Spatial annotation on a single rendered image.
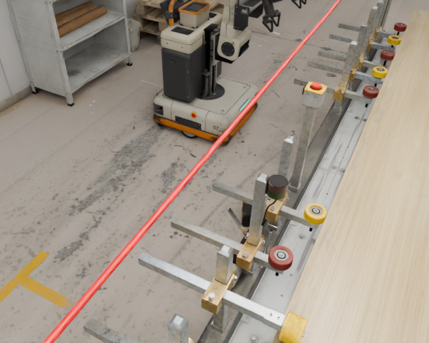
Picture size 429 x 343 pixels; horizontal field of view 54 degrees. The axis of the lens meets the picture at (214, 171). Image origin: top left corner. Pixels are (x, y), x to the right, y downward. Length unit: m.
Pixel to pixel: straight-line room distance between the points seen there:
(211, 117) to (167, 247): 1.07
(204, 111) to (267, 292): 1.81
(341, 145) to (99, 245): 1.51
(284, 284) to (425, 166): 0.77
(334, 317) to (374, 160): 0.79
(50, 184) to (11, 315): 0.99
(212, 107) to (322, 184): 1.35
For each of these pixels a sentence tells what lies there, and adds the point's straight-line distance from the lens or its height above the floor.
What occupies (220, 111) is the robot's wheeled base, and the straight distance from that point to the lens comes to 3.18.
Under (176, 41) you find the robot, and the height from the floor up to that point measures 0.77.
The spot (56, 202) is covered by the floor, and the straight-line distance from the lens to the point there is 2.97.
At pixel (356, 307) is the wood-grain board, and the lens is 1.37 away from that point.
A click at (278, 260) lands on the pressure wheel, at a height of 0.91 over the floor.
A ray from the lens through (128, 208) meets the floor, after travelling 2.82.
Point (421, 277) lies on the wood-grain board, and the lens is 1.52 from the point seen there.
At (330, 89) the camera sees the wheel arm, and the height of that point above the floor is 0.85.
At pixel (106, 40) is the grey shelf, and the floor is 0.19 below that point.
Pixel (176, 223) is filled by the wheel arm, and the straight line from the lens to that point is 1.54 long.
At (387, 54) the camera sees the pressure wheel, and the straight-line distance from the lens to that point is 2.83.
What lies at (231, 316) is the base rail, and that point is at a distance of 1.51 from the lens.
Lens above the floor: 2.01
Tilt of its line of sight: 41 degrees down
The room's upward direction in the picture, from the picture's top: 2 degrees clockwise
